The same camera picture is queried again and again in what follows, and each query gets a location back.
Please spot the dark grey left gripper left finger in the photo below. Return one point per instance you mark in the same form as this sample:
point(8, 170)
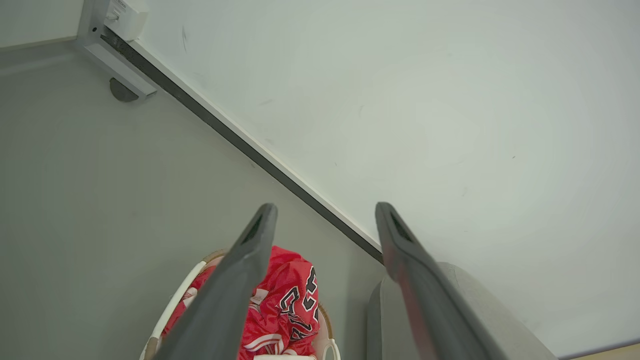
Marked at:
point(220, 300)

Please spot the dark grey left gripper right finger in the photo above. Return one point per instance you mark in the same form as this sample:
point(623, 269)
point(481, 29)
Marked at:
point(430, 300)

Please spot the red basketball jersey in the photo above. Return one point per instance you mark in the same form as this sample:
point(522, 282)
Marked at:
point(285, 280)

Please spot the white plastic laundry basket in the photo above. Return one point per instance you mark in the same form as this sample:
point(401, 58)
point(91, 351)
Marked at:
point(172, 304)

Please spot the grey fabric sofa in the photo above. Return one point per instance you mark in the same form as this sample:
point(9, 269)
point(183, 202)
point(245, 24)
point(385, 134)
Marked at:
point(385, 325)

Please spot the black and white baseboard strip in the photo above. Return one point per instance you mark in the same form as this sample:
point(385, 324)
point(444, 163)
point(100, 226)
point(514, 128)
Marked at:
point(235, 137)

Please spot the dark round frame foot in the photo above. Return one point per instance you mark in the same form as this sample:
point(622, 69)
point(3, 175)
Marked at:
point(121, 92)

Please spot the grey metal frame post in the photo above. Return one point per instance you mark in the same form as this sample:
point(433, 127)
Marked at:
point(120, 70)

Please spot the white plastic wall box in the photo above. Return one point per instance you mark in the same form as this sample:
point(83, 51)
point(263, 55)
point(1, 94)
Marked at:
point(127, 17)

